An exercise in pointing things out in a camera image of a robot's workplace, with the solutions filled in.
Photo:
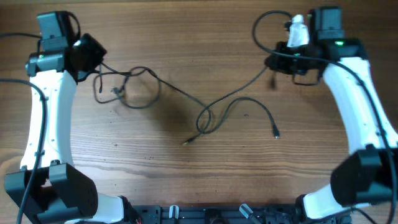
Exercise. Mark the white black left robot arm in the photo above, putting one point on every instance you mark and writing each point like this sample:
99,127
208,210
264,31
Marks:
48,188

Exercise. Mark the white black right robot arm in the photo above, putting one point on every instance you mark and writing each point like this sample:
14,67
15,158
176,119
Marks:
368,176

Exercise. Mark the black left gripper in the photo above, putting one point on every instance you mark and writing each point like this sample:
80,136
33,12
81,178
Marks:
96,51

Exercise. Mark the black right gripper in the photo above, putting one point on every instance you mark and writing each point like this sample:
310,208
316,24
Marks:
280,64

